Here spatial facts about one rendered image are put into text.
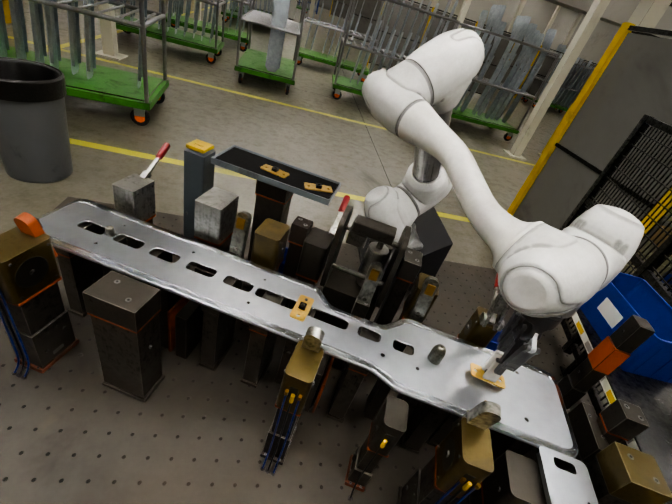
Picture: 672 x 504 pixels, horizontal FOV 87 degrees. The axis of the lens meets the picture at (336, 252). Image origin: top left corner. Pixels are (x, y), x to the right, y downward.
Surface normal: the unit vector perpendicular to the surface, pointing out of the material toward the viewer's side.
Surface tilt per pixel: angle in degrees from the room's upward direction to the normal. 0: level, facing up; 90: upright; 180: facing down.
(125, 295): 0
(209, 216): 90
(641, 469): 0
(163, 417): 0
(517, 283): 91
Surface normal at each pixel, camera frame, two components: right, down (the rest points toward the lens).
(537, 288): -0.72, 0.33
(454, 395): 0.25, -0.78
